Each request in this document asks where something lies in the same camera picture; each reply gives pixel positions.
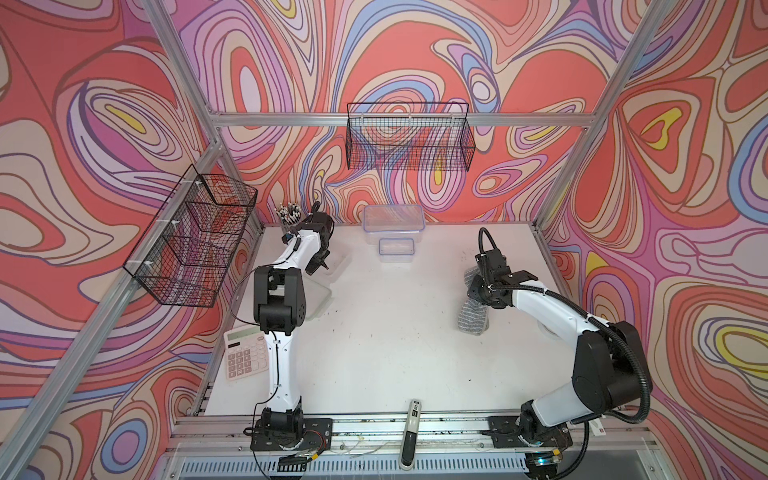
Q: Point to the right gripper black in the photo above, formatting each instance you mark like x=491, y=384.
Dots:
x=474, y=292

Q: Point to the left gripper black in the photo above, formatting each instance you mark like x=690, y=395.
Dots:
x=310, y=269

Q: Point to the grey striped cloth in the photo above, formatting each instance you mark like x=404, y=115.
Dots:
x=473, y=315

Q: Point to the small clear box blue lid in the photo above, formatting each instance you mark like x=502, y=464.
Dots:
x=396, y=247

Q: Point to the translucent green lunch box lid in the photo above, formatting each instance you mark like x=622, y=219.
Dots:
x=318, y=298

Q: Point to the clear lunch box green lid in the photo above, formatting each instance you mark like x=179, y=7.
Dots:
x=338, y=261

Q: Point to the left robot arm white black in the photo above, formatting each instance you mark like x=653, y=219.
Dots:
x=279, y=309

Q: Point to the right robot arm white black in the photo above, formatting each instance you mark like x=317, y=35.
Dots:
x=610, y=374

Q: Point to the mesh pen cup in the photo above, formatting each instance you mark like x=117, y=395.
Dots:
x=290, y=216

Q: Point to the large clear box blue lid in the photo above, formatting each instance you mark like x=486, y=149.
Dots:
x=393, y=221

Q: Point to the white calculator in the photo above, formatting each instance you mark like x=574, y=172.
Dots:
x=246, y=352

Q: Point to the white red label tag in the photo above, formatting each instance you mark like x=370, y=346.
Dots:
x=596, y=427

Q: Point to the black wire basket back wall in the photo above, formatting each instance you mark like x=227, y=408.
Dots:
x=386, y=144

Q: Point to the black wire basket wall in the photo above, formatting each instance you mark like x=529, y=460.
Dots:
x=184, y=257
x=386, y=144

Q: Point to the black wire basket left wall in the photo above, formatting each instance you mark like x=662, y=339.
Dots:
x=184, y=257

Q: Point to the aluminium frame rail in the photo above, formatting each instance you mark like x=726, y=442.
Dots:
x=340, y=119

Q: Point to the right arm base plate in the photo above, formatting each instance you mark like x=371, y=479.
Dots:
x=526, y=432

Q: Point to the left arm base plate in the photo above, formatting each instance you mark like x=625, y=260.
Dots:
x=314, y=435

